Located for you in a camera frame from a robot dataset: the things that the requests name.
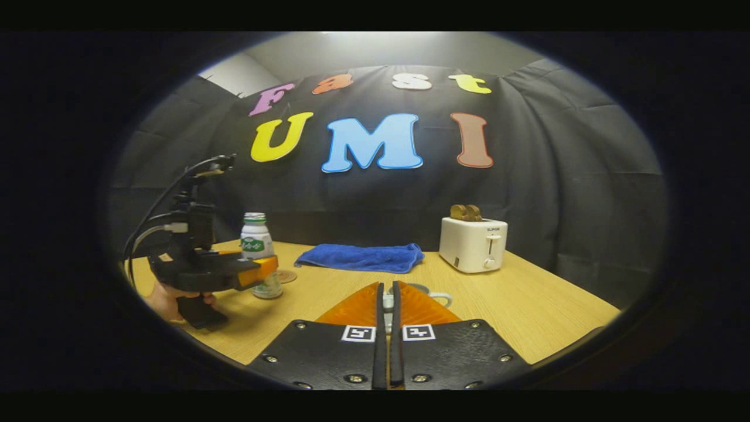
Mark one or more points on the blue towel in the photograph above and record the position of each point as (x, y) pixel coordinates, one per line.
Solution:
(360, 258)

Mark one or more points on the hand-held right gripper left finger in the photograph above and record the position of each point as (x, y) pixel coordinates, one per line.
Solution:
(381, 351)

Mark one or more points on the white toaster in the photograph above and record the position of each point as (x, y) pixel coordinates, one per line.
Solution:
(471, 246)

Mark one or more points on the white blue-patterned teacup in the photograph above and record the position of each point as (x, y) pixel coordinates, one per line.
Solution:
(440, 295)

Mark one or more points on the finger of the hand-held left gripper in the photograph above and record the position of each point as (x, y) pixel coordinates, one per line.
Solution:
(222, 274)

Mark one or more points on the brown bread slice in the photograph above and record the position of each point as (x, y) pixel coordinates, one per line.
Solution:
(458, 213)
(473, 213)

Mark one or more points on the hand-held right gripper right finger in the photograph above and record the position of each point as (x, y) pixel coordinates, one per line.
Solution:
(396, 351)

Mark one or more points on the black backdrop cloth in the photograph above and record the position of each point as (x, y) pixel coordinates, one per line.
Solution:
(556, 176)

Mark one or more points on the white green-label water bottle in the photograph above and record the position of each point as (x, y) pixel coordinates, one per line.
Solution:
(256, 240)

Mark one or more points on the round woven brown coaster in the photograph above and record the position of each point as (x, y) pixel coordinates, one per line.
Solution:
(287, 276)

